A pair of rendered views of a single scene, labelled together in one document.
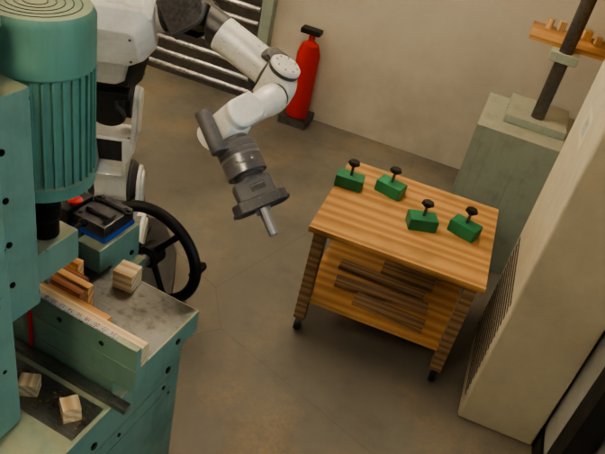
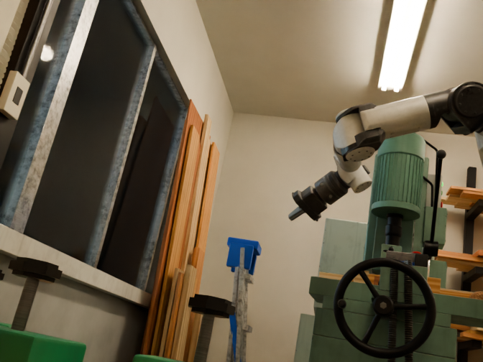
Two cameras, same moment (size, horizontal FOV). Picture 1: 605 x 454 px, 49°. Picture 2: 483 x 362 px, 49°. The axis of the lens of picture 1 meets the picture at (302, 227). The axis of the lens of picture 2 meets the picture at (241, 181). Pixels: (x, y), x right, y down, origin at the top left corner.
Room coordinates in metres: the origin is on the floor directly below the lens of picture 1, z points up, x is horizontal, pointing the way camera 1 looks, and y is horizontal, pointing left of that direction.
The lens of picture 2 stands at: (2.80, -0.14, 0.59)
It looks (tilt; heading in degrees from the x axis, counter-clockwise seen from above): 18 degrees up; 180
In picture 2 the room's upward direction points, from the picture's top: 11 degrees clockwise
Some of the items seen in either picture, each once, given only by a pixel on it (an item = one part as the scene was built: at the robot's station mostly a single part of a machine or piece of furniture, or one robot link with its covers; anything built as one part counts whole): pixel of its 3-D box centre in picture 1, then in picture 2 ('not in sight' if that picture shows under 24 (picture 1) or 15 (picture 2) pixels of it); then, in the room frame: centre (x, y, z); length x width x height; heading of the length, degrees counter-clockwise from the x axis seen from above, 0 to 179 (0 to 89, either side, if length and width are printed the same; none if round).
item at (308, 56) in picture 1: (304, 77); not in sight; (3.80, 0.20, 0.30); 0.19 x 0.18 x 0.60; 168
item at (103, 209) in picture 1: (94, 212); (406, 260); (1.13, 0.45, 0.99); 0.13 x 0.11 x 0.06; 71
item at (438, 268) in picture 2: not in sight; (433, 276); (0.81, 0.67, 1.02); 0.09 x 0.07 x 0.12; 71
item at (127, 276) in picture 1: (127, 276); (361, 277); (1.03, 0.33, 0.92); 0.05 x 0.04 x 0.04; 78
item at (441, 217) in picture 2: not in sight; (435, 228); (0.78, 0.68, 1.22); 0.09 x 0.08 x 0.15; 161
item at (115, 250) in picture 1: (94, 240); (402, 282); (1.13, 0.44, 0.91); 0.15 x 0.14 x 0.09; 71
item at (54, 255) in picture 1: (37, 256); (391, 261); (0.91, 0.47, 1.03); 0.14 x 0.07 x 0.09; 161
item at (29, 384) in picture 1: (29, 385); not in sight; (0.79, 0.44, 0.82); 0.04 x 0.03 x 0.03; 100
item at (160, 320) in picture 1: (67, 275); (401, 300); (1.05, 0.47, 0.87); 0.61 x 0.30 x 0.06; 71
